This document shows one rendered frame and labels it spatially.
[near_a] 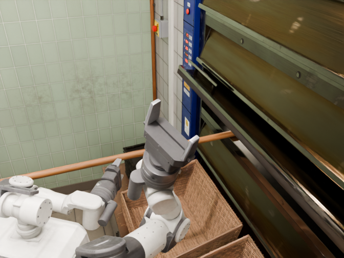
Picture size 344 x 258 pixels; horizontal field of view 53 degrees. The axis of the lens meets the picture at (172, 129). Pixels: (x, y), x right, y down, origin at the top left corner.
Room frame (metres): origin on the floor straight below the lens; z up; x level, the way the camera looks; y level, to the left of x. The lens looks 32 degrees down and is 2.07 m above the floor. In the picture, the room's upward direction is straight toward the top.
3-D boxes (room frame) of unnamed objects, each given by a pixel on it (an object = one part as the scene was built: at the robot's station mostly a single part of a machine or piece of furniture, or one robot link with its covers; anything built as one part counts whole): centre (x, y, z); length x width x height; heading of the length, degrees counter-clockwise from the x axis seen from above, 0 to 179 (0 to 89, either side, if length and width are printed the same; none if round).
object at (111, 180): (1.00, 0.25, 1.19); 0.12 x 0.10 x 0.13; 165
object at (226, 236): (1.29, -0.02, 0.72); 0.56 x 0.49 x 0.28; 20
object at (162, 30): (2.23, 0.07, 1.46); 0.10 x 0.07 x 0.10; 19
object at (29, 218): (0.60, 0.35, 1.46); 0.10 x 0.07 x 0.09; 75
